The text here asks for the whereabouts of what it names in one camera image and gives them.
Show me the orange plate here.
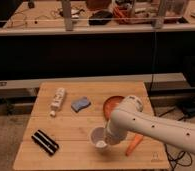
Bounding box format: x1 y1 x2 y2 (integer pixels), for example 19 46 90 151
103 96 124 120

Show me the orange carrot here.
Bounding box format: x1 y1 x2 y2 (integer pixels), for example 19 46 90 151
125 134 143 156

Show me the left metal frame post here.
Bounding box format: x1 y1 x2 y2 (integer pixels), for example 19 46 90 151
61 0 73 31

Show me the hanging black cable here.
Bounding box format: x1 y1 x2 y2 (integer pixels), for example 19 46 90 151
149 24 159 94

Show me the black rectangular case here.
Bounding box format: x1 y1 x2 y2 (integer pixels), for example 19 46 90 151
31 130 59 156

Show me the white tube bottle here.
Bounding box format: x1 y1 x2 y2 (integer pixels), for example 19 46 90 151
50 88 66 117

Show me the black power adapter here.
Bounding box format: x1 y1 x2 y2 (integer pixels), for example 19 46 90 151
178 100 195 118

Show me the black bag on bench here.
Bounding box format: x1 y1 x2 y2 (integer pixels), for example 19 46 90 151
88 10 113 25

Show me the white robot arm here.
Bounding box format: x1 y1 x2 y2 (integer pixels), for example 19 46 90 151
104 95 195 155

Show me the black floor cable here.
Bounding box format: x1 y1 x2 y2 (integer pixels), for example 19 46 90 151
157 106 194 171

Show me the metal frame post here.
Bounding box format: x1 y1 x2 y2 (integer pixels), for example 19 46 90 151
153 0 167 29
61 0 73 31

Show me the wooden back workbench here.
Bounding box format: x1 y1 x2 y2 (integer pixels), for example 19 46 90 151
0 0 195 35

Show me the white ceramic cup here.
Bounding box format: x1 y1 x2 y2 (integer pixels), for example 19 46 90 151
90 127 108 151

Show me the orange tool on bench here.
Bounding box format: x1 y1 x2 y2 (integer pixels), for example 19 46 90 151
113 7 130 24

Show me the blue sponge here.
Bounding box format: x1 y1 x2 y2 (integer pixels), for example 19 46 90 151
71 97 91 113

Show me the right metal frame post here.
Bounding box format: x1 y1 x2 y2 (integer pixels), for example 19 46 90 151
153 0 167 29

